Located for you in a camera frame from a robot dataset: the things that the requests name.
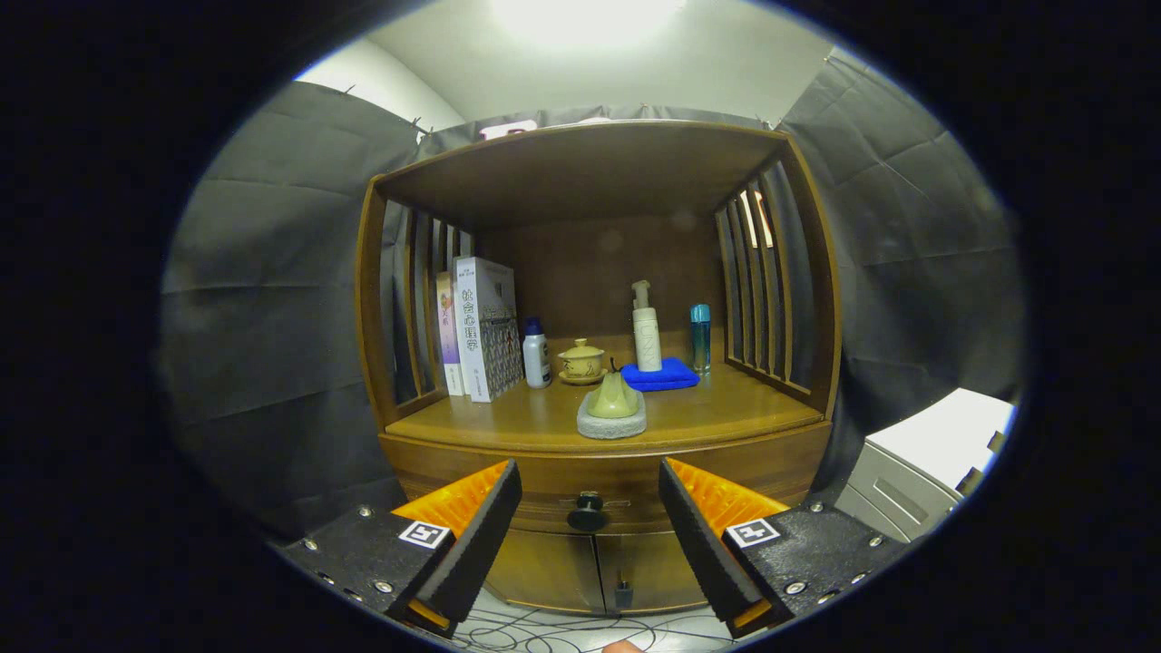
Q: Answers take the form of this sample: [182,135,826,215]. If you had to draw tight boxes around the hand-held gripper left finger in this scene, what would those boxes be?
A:
[277,458,524,640]

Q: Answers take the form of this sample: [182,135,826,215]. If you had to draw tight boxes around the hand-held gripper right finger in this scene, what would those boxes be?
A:
[659,457,911,638]

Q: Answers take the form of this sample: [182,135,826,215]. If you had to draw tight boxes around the brown wooden drawer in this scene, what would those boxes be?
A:
[379,419,834,536]

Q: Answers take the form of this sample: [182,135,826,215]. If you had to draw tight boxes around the black drawer knob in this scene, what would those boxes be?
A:
[567,492,608,533]

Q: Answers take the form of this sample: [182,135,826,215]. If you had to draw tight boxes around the green handled grey scrub stone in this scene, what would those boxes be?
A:
[577,370,649,441]

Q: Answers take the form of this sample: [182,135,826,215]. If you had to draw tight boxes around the wooden cabinet door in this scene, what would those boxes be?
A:
[485,528,607,618]
[594,531,717,613]

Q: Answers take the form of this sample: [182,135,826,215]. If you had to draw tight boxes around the wooden countertop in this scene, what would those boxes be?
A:
[385,349,826,454]

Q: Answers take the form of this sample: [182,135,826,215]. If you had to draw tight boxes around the white grey drawer unit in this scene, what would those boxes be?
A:
[833,388,1015,543]

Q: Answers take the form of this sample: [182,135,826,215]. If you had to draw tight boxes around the brown wooden cabinet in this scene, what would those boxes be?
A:
[354,120,843,618]

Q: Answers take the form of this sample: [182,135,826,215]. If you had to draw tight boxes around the blue folded cloth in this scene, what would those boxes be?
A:
[620,356,701,393]

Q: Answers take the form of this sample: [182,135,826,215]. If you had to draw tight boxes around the white bottle blue cap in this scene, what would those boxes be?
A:
[522,317,552,390]

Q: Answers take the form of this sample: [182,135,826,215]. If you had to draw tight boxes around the blue glass bottle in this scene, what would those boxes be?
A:
[689,304,713,375]

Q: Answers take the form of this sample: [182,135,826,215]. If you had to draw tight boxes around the thick white patterned book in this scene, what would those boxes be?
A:
[453,257,525,404]

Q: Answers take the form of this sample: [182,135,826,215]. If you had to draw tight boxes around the yellow lidded teacup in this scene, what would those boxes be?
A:
[556,338,609,386]

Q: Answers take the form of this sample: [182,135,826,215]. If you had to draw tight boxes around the thin purple book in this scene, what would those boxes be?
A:
[435,270,465,397]

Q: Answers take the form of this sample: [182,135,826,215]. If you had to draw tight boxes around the white pump bottle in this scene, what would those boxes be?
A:
[630,279,664,374]

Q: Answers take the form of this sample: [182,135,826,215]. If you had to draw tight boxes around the black backdrop cloth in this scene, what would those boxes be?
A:
[159,54,1030,545]

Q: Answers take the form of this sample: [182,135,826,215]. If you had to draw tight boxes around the black floor cables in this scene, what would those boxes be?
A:
[454,609,736,653]

